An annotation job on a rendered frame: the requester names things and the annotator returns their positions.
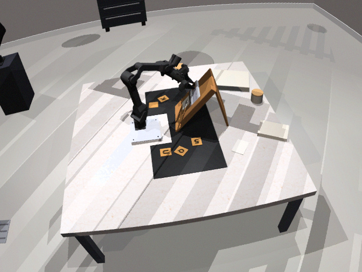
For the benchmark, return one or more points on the cream rectangular block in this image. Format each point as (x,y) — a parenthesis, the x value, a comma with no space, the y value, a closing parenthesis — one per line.
(272,130)

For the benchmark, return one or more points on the white paper ticket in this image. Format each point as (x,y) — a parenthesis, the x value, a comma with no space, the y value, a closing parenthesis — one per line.
(185,102)

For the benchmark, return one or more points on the white paper card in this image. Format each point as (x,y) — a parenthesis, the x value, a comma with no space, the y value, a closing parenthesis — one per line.
(240,147)

